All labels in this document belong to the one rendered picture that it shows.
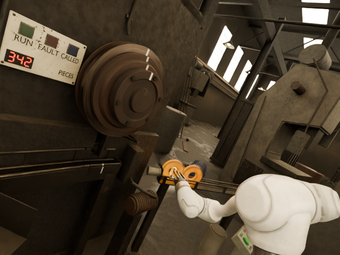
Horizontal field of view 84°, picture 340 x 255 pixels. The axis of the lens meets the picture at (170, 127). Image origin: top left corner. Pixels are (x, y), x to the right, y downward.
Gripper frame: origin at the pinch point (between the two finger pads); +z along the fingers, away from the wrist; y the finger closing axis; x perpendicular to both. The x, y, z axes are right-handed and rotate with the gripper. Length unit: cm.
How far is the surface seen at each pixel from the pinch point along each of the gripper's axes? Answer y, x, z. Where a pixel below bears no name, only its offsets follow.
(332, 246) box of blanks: 195, -28, -10
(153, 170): -14.3, -4.8, -2.0
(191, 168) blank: 11.8, 4.2, -1.3
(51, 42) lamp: -82, 48, -24
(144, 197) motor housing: -14.6, -20.2, -10.9
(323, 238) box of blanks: 187, -26, -4
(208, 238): 30.7, -26.3, -28.3
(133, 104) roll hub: -45, 37, -25
